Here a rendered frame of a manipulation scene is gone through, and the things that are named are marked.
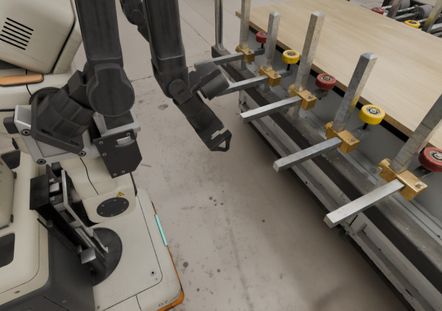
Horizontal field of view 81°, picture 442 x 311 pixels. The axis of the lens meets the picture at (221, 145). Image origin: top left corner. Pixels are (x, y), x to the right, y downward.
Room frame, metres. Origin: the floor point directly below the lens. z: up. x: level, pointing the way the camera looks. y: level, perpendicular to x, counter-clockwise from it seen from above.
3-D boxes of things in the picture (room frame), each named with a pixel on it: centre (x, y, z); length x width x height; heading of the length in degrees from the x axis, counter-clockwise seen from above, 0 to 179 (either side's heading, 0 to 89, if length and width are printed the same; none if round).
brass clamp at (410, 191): (0.51, -0.58, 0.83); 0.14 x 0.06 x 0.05; 26
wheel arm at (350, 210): (0.45, -0.50, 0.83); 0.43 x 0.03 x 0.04; 116
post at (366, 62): (0.75, -0.46, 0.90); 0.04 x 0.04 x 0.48; 26
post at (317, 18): (0.98, -0.35, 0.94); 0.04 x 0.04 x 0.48; 26
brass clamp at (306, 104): (0.96, -0.36, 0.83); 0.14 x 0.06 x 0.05; 26
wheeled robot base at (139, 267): (0.47, 0.61, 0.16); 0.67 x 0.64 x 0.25; 116
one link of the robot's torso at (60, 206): (0.60, 0.48, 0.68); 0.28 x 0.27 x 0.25; 26
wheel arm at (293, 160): (0.68, -0.39, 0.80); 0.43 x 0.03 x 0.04; 116
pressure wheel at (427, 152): (0.54, -0.68, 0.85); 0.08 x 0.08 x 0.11
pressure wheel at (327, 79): (0.99, -0.46, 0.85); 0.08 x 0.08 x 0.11
